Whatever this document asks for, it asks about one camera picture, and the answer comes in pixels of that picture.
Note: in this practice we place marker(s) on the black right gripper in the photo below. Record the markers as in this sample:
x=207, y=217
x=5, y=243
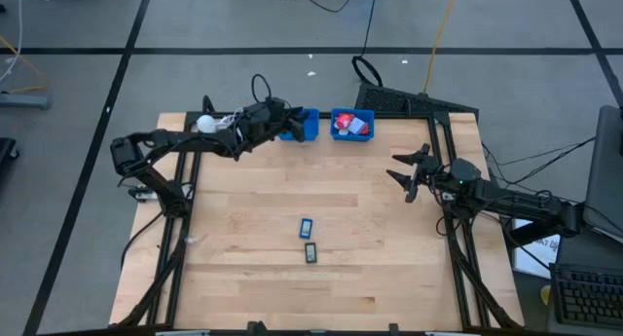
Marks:
x=426, y=168

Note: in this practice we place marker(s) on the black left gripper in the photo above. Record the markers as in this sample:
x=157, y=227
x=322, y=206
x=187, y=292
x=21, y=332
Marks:
x=280, y=119

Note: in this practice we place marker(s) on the red packet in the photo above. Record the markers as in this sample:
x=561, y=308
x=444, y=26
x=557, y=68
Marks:
x=343, y=120

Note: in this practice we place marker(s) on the white USB charger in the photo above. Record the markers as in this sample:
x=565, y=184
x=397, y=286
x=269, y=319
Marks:
x=342, y=131

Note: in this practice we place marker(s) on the light blue USB charger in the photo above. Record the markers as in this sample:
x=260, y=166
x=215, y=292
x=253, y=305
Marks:
x=356, y=125

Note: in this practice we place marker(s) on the pink USB charger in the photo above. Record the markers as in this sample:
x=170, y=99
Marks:
x=366, y=128

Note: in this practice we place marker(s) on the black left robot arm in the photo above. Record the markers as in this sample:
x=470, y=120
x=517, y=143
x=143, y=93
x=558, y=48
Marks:
x=170, y=138

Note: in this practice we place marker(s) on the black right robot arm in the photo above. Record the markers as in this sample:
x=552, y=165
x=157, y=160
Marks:
x=516, y=202

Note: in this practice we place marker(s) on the blue plastic basket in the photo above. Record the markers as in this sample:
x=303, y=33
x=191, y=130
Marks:
x=314, y=126
x=353, y=137

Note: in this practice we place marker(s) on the black perforated panel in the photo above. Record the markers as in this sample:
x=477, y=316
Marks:
x=414, y=102

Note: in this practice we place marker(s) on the blue calculator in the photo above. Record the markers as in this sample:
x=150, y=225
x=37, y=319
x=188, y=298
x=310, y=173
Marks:
x=305, y=228

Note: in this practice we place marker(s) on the white paper sheet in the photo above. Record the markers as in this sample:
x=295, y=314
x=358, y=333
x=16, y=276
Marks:
x=535, y=248

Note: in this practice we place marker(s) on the black keyboard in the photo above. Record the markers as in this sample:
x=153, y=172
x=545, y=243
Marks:
x=589, y=297

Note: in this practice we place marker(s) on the grey floor stand base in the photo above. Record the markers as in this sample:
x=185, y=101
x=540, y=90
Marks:
x=24, y=101

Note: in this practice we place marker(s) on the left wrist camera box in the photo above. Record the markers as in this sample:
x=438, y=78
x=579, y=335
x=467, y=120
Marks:
x=255, y=118

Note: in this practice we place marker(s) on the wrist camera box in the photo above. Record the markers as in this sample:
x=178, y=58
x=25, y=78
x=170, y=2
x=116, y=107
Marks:
x=465, y=170
x=255, y=118

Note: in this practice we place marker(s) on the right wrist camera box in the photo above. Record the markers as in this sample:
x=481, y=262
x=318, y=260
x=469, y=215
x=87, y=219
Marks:
x=465, y=170

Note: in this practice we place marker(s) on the black aluminium table frame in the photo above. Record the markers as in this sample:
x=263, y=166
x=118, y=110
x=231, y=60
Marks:
x=455, y=258

